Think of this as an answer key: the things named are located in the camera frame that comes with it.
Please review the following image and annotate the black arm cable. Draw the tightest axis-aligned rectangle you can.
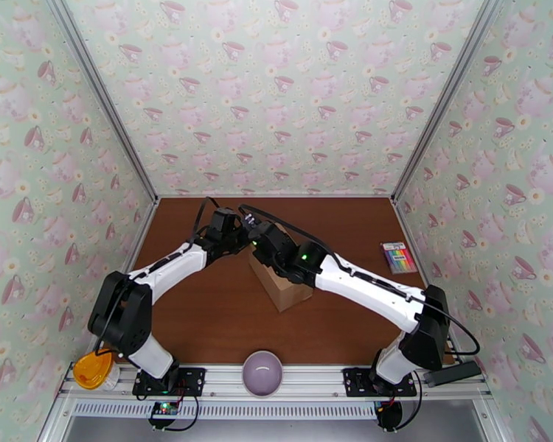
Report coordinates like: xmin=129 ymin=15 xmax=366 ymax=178
xmin=93 ymin=196 xmax=222 ymax=359
xmin=237 ymin=203 xmax=481 ymax=359

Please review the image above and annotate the perforated metal cable tray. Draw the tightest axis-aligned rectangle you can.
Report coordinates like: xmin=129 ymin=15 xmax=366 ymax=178
xmin=71 ymin=400 xmax=383 ymax=421

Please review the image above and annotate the aluminium corner post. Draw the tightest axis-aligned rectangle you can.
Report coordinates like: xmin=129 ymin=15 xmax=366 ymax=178
xmin=389 ymin=0 xmax=511 ymax=205
xmin=42 ymin=0 xmax=161 ymax=205

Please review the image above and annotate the black round controller with wires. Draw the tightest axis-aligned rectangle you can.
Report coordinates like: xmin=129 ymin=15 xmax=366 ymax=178
xmin=373 ymin=399 xmax=404 ymax=432

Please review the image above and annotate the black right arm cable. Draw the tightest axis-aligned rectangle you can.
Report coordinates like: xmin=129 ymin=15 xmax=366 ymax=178
xmin=237 ymin=203 xmax=481 ymax=359

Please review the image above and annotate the aluminium back bottom rail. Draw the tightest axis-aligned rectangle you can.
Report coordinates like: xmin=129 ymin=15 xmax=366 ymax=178
xmin=156 ymin=192 xmax=395 ymax=200

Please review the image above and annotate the brown cardboard express box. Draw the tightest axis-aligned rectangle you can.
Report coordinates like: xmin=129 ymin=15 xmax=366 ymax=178
xmin=248 ymin=223 xmax=314 ymax=314

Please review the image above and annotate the white jar with orange lid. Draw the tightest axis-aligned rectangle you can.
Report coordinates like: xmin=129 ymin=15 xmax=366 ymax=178
xmin=72 ymin=349 xmax=121 ymax=392

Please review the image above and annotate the black rectangular power adapter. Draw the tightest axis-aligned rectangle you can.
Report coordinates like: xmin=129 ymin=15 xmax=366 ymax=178
xmin=422 ymin=359 xmax=482 ymax=387

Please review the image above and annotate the small green circuit board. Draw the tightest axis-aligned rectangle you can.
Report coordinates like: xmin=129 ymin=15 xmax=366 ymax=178
xmin=149 ymin=400 xmax=182 ymax=420

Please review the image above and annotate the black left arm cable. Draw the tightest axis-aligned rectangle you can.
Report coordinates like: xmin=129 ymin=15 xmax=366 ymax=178
xmin=93 ymin=196 xmax=222 ymax=359

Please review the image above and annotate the aluminium front frame rail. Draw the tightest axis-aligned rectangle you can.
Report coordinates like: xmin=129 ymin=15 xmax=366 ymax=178
xmin=57 ymin=362 xmax=494 ymax=401

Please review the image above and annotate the purple bowl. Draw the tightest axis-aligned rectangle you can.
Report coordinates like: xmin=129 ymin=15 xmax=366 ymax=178
xmin=241 ymin=349 xmax=285 ymax=399

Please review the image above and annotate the pack of coloured markers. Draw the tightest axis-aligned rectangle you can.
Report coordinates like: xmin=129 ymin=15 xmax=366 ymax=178
xmin=380 ymin=242 xmax=419 ymax=275

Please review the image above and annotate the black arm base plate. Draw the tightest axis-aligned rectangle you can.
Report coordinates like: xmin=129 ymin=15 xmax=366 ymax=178
xmin=132 ymin=365 xmax=207 ymax=401
xmin=342 ymin=365 xmax=418 ymax=399

